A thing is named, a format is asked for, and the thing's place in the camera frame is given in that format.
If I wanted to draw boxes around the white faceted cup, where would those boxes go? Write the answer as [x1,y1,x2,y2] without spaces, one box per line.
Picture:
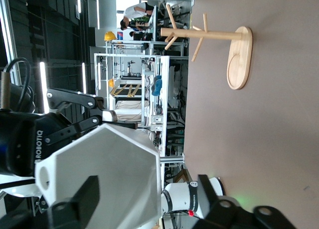
[34,123,161,229]

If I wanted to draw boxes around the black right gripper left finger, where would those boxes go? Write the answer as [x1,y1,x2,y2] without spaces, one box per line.
[0,175,101,229]

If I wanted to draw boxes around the aluminium overhead frame beam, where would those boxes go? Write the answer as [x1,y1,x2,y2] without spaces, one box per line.
[0,0,22,86]

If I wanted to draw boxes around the wooden cup rack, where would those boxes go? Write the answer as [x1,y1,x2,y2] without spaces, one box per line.
[160,3,253,90]

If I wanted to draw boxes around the brown wrapped cable connector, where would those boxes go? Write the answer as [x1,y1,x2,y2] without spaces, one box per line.
[0,71,12,110]

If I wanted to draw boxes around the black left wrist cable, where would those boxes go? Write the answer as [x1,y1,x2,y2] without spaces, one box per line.
[0,56,33,113]

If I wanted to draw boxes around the brown table cover sheet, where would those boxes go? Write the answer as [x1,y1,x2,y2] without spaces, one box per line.
[183,0,319,229]

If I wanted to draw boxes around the person in white shirt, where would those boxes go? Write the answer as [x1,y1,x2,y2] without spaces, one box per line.
[119,1,155,31]

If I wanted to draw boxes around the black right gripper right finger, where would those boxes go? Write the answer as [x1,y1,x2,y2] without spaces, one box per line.
[191,174,298,229]

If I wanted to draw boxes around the white framed workcell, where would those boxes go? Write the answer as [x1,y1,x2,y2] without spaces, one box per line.
[94,53,170,157]

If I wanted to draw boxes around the blue fabric bundle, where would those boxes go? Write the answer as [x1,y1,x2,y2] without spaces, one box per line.
[151,75,163,97]

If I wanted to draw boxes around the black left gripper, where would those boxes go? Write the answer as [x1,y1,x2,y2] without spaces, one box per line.
[0,88,139,178]

